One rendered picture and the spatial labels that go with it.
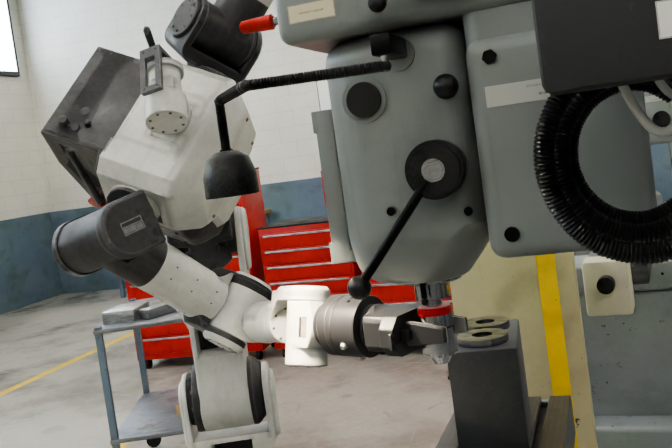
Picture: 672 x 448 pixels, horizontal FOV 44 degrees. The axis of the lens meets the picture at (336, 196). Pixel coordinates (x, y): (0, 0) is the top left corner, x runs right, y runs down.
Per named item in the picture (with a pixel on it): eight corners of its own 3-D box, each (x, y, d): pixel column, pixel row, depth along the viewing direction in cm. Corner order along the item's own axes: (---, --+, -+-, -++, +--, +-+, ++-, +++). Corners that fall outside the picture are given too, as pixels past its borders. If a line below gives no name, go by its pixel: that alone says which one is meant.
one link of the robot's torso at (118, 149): (73, 245, 165) (6, 149, 134) (153, 113, 180) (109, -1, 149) (207, 296, 159) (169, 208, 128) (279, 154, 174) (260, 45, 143)
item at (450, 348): (463, 348, 113) (458, 308, 113) (449, 358, 109) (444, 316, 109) (431, 348, 116) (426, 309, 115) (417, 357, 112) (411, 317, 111)
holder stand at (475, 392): (459, 459, 144) (444, 345, 143) (468, 416, 165) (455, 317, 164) (530, 456, 141) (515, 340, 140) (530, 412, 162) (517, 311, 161)
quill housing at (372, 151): (343, 296, 105) (307, 43, 103) (384, 268, 124) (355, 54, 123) (494, 284, 99) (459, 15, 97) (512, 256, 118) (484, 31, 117)
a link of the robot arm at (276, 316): (297, 284, 123) (266, 286, 135) (295, 346, 122) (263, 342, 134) (337, 286, 126) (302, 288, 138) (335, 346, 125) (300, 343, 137)
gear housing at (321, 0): (276, 46, 103) (265, -35, 102) (337, 59, 126) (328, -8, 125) (555, -6, 92) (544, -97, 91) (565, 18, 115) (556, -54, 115)
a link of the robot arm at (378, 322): (387, 306, 109) (317, 304, 117) (396, 377, 110) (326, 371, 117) (437, 285, 119) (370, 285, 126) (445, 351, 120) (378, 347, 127)
